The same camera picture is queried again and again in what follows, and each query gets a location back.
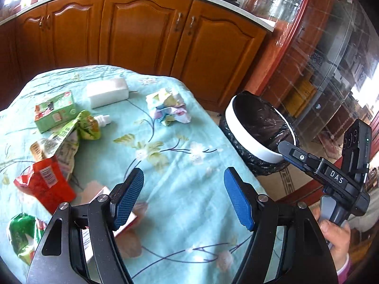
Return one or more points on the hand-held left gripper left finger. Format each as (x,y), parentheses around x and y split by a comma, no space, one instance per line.
(127,196)

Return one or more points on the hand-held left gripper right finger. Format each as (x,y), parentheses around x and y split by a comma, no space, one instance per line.
(238,204)

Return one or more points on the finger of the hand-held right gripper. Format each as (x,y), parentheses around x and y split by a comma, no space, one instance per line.
(296,155)

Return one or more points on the white trash bin black bag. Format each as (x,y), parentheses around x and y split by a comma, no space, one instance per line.
(245,136)

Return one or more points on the silver green snack wrapper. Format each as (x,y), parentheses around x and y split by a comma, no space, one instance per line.
(63,153)

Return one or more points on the green pouch white cap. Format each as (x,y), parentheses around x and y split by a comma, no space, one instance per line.
(88,127)

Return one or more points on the white tissue pack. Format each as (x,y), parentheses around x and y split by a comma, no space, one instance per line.
(108,92)

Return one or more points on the person's right forearm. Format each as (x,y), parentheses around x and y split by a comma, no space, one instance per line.
(345,272)

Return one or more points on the person's right hand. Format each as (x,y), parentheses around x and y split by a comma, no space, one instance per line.
(337,239)

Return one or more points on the pink white flat box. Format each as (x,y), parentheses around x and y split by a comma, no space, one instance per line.
(94,192)

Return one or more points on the floral light blue cloth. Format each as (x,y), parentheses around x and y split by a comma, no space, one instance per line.
(165,168)

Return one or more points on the red snack packet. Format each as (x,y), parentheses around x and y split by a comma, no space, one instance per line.
(44,189)

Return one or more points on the crumpled colourful paper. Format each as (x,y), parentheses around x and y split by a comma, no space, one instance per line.
(168,106)

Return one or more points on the green carton box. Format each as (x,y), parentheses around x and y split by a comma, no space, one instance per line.
(53,111)

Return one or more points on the green red crumpled wrapper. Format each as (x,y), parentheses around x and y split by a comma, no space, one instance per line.
(20,233)

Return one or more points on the wooden kitchen cabinet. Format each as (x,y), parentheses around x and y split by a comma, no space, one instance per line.
(142,41)

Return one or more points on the glass door red frame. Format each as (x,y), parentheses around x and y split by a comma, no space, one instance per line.
(325,65)

